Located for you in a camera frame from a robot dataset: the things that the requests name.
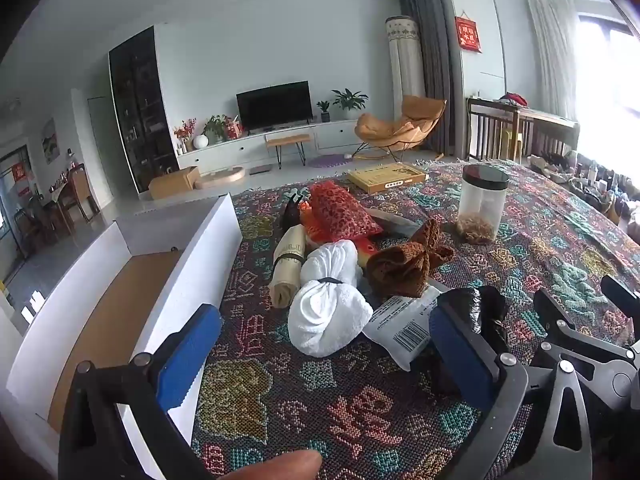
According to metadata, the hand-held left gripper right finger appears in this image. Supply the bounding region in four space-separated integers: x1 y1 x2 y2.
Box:
428 300 593 480

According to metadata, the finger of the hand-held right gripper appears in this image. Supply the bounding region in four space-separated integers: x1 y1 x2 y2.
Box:
531 287 640 411
600 274 640 313

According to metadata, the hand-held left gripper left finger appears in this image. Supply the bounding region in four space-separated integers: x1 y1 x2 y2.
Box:
58 302 223 480

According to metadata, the white wet wipes packet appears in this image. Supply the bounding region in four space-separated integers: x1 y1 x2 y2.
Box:
362 285 443 371

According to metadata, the brown knitted cloth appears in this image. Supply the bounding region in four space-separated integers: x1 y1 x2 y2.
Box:
366 218 455 297

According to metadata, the white storage box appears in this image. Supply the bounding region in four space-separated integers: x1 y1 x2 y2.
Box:
5 192 243 480

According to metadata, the beige cloth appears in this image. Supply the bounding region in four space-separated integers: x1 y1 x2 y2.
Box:
268 224 307 310

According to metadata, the white towel bundle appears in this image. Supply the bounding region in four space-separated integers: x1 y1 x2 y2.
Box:
287 240 375 358

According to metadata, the red leopard mesh bag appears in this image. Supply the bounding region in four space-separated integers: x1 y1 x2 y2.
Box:
307 181 385 246

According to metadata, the person's left hand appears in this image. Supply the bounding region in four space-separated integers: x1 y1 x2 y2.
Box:
235 450 323 480

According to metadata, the patterned woven blanket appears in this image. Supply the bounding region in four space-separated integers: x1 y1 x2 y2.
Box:
190 160 640 480

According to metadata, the row of small bottles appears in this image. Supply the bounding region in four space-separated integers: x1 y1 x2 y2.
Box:
530 152 640 221

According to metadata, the clear jar with black lid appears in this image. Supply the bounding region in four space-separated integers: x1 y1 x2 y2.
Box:
456 164 510 245

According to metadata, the cardboard box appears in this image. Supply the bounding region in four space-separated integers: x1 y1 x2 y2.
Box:
148 166 202 200

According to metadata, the orange fish plush pillow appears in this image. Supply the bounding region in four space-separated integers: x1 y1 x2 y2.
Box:
299 207 381 266

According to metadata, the round beige tray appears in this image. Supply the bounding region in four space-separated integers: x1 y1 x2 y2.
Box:
195 166 247 190

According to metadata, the flat wooden game box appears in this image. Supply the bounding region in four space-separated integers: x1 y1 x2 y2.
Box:
347 164 428 194

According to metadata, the wooden crib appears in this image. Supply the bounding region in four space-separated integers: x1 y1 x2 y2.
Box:
467 96 578 163

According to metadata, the red flower arrangement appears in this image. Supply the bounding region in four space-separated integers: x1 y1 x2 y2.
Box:
173 119 197 153

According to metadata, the bushy green potted plant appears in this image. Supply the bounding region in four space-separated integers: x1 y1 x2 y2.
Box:
202 115 228 143

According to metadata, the orange rocking chair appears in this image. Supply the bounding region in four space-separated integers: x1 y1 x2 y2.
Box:
354 95 447 162

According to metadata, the purple round rug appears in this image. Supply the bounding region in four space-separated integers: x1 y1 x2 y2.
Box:
306 154 353 169

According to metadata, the wooden bench with black legs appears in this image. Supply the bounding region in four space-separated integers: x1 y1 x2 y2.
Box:
265 132 312 169

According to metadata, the white sheer curtain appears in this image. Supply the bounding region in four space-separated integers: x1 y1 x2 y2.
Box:
526 0 581 126

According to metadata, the black glass display cabinet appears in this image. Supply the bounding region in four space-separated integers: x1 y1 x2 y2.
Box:
108 25 180 193

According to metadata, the white television cabinet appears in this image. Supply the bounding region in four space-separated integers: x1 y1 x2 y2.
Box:
176 119 371 173

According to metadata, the black television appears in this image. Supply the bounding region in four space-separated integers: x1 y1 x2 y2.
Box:
236 80 313 133

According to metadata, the white standing air conditioner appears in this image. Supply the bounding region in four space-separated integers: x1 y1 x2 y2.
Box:
385 15 426 153

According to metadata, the large green potted plant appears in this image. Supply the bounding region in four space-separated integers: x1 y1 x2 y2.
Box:
331 88 369 121

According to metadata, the grey curtain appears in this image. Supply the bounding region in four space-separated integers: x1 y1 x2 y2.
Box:
398 0 458 158

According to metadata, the framed wall picture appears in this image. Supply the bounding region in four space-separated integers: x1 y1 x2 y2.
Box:
41 117 61 165

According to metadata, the red wall hanging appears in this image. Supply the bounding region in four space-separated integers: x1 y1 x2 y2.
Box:
454 10 483 54

